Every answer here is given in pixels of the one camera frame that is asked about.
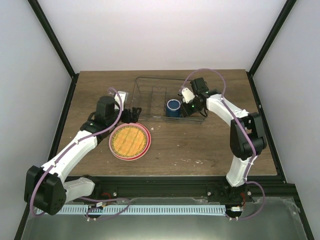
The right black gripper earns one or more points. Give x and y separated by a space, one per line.
186 111

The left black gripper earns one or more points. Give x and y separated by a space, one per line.
135 117

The pink red plate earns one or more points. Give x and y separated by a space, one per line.
146 148

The dark blue mug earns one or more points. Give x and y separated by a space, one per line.
172 108

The black wire dish rack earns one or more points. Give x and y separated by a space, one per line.
159 100

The orange woven plate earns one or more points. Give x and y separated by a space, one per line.
128 141

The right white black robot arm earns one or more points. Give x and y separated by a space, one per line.
247 134

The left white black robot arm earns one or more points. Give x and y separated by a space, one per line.
46 187

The light blue slotted strip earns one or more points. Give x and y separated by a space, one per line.
152 210

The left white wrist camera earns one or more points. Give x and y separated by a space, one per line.
122 96

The black aluminium frame rail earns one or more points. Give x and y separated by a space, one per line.
215 188

